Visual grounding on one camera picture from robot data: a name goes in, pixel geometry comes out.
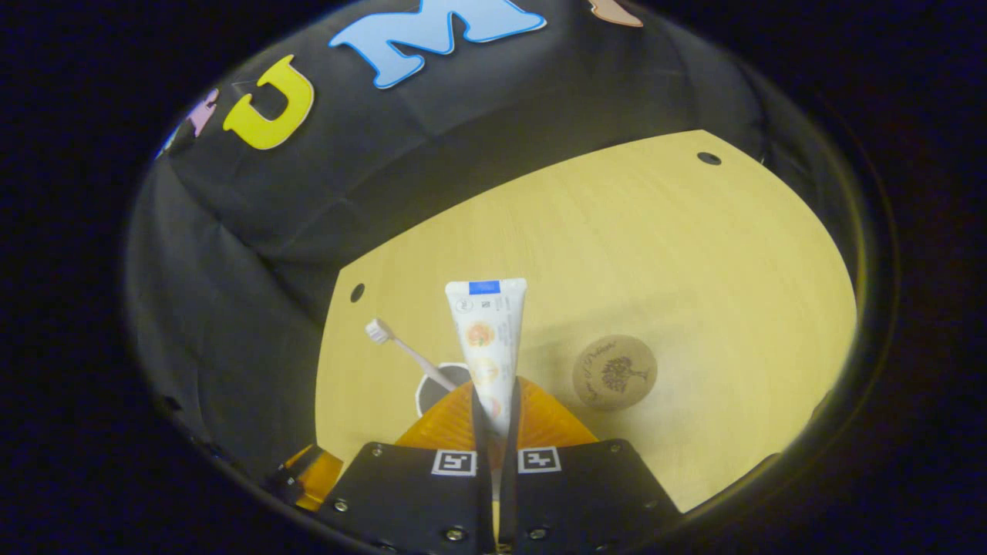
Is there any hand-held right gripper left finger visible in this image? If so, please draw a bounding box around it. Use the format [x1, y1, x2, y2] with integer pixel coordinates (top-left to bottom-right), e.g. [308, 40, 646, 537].
[316, 378, 496, 555]

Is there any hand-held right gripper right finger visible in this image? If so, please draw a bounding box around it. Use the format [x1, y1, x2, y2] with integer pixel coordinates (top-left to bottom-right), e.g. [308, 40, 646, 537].
[497, 376, 684, 555]

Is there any white cup with wooden handle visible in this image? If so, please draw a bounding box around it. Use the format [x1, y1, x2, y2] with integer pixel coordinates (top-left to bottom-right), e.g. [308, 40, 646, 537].
[415, 362, 473, 418]

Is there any round cork coaster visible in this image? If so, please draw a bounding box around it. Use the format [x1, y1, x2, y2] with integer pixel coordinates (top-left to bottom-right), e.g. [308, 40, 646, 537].
[572, 335, 659, 412]

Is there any white toothbrush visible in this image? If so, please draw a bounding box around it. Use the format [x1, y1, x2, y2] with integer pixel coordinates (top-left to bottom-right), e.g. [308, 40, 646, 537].
[365, 318, 458, 392]

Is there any white toothpaste tube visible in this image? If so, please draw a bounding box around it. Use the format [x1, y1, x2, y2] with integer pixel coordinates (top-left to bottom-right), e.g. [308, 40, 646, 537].
[445, 278, 529, 441]

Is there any light wooden desktop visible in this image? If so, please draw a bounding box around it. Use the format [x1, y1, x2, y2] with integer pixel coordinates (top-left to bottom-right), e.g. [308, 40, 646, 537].
[315, 129, 859, 514]

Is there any black backdrop cloth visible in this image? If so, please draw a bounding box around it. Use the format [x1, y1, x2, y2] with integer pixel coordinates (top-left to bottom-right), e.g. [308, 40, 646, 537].
[123, 0, 857, 502]

